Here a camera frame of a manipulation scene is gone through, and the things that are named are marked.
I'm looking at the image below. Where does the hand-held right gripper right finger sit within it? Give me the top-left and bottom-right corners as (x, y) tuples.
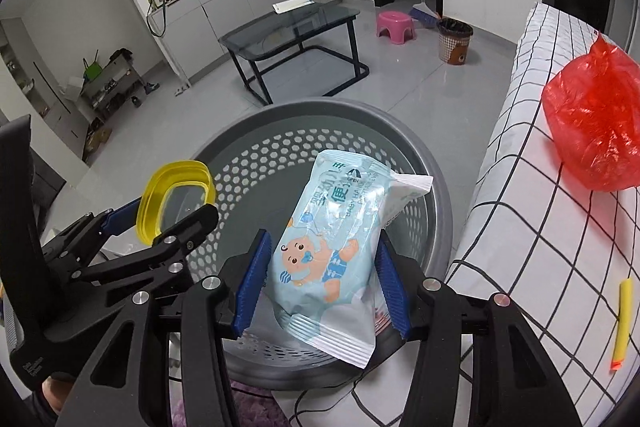
(375, 236), (583, 427)

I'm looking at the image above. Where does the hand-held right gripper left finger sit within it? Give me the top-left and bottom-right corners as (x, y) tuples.
(54, 229), (273, 427)

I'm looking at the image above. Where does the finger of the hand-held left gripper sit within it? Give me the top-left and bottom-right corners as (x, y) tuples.
(42, 199), (146, 280)
(75, 204), (221, 303)

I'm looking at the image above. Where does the yellow plastic ring toy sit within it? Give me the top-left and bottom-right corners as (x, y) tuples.
(136, 160), (217, 247)

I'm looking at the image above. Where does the light blue wet wipes packet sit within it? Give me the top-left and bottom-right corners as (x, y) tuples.
(265, 150), (434, 369)

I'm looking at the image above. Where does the grey perforated plastic basket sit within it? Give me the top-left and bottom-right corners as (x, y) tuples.
(187, 96), (481, 392)

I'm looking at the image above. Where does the red plastic bag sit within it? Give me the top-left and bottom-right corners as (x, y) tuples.
(542, 32), (640, 192)

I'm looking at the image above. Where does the person's left forearm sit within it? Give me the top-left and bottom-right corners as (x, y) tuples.
(30, 374), (76, 427)

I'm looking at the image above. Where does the brown cardboard box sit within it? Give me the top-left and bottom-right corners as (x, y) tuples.
(82, 127), (113, 162)

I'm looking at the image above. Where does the purple fuzzy rug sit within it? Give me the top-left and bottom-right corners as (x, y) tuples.
(172, 382), (291, 427)

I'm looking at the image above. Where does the grey shoe rack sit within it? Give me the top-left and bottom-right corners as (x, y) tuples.
(77, 57), (146, 124)

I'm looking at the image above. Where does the green bag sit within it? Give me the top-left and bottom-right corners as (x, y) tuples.
(82, 52), (101, 81)

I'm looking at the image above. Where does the black white checked mattress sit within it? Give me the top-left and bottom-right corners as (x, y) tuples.
(445, 2), (640, 427)

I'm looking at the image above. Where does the black glass coffee table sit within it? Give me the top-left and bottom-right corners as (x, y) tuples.
(218, 2), (371, 106)

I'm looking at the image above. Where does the yellow stick with orange tip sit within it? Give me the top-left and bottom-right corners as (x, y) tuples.
(609, 279), (635, 373)

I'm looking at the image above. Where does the white booklet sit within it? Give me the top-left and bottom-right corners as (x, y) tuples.
(272, 0), (313, 14)

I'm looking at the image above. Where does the patterned waste bin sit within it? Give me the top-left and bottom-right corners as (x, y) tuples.
(437, 18), (474, 66)

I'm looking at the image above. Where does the pink plastic stool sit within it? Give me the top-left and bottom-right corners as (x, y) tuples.
(376, 11), (418, 45)

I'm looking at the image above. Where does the black cable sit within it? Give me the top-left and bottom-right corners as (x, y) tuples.
(294, 364), (373, 427)

